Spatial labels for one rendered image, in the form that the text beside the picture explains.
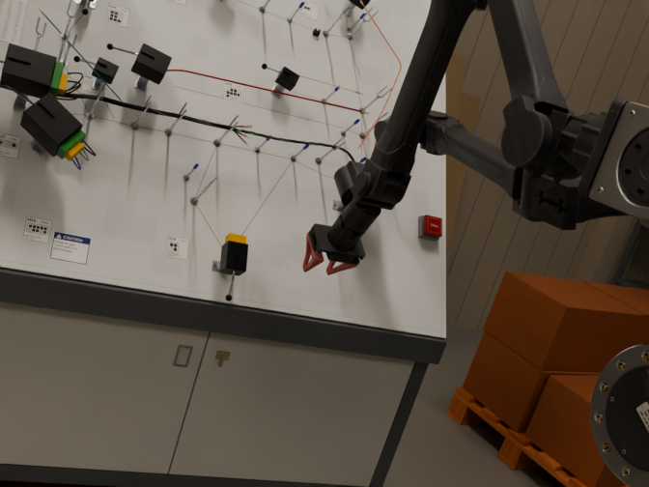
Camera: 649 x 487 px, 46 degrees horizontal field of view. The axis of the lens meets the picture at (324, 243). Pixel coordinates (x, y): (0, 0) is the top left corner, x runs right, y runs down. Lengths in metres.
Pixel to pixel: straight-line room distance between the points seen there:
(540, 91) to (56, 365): 1.15
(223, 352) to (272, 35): 0.80
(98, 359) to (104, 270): 0.22
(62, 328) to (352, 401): 0.73
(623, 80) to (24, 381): 4.30
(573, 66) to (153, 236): 3.66
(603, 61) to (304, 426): 3.67
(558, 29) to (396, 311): 3.18
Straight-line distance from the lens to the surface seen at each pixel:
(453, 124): 1.63
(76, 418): 1.82
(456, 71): 4.18
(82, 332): 1.72
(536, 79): 1.11
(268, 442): 1.95
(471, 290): 5.02
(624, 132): 0.96
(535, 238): 5.19
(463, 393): 3.70
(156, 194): 1.72
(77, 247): 1.65
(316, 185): 1.88
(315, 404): 1.94
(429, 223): 1.97
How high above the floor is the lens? 1.47
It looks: 14 degrees down
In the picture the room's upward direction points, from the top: 18 degrees clockwise
